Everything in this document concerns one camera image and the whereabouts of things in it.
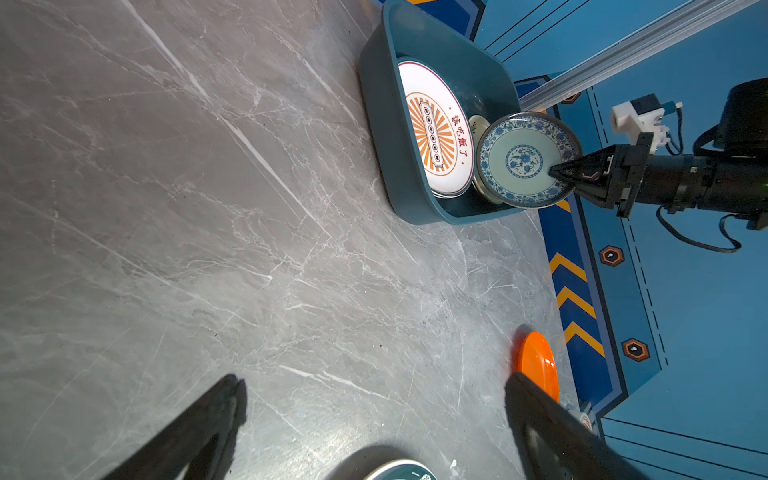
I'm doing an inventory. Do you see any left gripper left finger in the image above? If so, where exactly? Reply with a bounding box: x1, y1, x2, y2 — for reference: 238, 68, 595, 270
106, 374, 247, 479

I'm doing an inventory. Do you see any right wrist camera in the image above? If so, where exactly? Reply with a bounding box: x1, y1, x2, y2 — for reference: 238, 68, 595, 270
610, 94, 684, 155

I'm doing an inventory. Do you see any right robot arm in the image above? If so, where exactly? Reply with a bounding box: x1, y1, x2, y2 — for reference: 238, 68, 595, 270
549, 79, 767, 230

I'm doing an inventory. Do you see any orange sunburst plate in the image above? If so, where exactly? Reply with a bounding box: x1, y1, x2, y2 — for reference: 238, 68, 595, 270
398, 57, 474, 199

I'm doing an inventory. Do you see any teal patterned plate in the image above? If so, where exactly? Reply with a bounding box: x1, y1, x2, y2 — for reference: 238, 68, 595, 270
478, 112, 583, 210

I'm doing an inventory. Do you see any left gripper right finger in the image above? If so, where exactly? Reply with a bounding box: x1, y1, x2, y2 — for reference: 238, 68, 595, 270
505, 372, 646, 479

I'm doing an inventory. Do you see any white plate green red rim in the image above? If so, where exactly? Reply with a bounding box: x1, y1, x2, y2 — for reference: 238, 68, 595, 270
364, 459, 437, 480

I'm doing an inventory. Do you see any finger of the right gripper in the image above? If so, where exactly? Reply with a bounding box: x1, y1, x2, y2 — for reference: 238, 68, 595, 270
549, 148, 615, 183
568, 182, 618, 209

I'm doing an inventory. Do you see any teal plastic bin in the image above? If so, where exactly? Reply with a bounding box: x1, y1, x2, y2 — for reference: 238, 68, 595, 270
358, 1, 521, 225

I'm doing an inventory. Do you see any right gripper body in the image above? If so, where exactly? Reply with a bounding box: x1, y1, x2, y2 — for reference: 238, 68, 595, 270
611, 142, 716, 218

